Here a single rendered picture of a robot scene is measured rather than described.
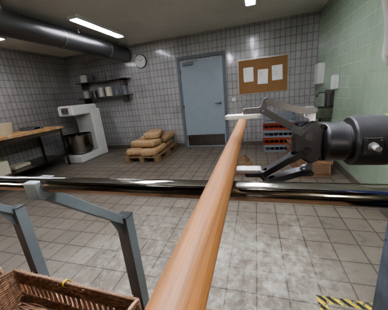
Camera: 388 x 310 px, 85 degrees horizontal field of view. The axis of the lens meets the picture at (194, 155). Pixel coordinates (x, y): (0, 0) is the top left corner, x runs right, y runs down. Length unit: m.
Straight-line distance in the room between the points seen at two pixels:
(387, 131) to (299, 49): 4.82
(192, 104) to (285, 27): 2.47
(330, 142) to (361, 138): 0.04
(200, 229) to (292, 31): 5.18
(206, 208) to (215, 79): 5.03
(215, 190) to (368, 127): 0.32
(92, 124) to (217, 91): 3.22
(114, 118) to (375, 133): 6.17
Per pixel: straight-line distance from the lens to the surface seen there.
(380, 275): 1.43
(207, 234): 0.16
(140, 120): 5.96
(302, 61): 5.23
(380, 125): 0.47
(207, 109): 5.24
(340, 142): 0.45
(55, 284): 0.99
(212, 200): 0.20
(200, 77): 5.26
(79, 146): 5.61
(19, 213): 1.07
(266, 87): 5.12
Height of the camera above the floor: 1.30
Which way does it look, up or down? 16 degrees down
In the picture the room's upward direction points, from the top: 6 degrees counter-clockwise
